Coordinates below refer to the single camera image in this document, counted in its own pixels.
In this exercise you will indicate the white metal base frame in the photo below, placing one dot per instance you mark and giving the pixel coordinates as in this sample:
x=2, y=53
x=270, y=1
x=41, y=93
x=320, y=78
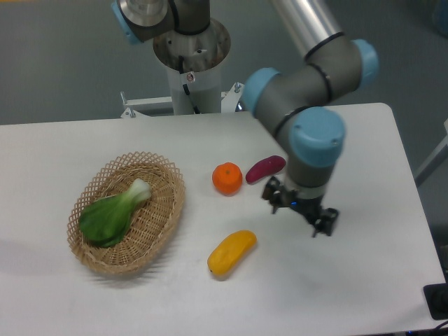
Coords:
x=162, y=106

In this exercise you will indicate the woven wicker basket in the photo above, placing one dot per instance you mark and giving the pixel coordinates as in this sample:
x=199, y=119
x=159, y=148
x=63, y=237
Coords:
x=152, y=223

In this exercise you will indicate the orange tangerine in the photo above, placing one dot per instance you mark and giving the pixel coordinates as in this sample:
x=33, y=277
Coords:
x=227, y=178

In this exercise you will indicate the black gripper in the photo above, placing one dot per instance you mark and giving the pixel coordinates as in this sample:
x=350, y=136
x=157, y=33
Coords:
x=322, y=220

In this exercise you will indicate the yellow mango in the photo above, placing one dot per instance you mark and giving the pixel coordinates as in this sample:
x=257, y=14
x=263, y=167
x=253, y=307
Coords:
x=230, y=252

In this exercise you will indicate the green bok choy vegetable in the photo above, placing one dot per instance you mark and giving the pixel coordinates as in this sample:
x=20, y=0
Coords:
x=105, y=222

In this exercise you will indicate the purple sweet potato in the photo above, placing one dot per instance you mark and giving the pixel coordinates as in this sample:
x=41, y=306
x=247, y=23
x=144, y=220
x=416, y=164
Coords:
x=265, y=167

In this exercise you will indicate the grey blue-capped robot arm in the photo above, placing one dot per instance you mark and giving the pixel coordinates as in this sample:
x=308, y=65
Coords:
x=291, y=108

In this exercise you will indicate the black device at table edge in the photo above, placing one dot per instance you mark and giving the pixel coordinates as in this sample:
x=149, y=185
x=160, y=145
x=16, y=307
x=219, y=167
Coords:
x=436, y=299

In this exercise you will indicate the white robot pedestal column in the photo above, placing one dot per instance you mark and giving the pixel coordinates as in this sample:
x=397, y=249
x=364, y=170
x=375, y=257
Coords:
x=193, y=64

